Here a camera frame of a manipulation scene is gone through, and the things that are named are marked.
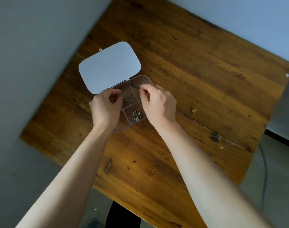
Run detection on person's left hand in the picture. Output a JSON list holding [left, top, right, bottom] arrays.
[[89, 88, 123, 131]]

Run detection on person's right hand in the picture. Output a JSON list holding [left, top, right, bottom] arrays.
[[139, 84, 178, 128]]

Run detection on thin silver chain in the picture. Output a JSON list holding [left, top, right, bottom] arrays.
[[121, 85, 142, 102]]

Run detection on person's right forearm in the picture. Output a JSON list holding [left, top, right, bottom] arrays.
[[154, 120, 276, 228]]

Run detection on person's left forearm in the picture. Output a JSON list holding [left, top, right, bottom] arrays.
[[16, 123, 117, 228]]

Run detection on silver pendant jewelry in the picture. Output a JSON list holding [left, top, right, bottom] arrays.
[[131, 110, 142, 123]]

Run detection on clear plastic compartment box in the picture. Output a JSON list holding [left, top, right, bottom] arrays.
[[78, 41, 155, 134]]

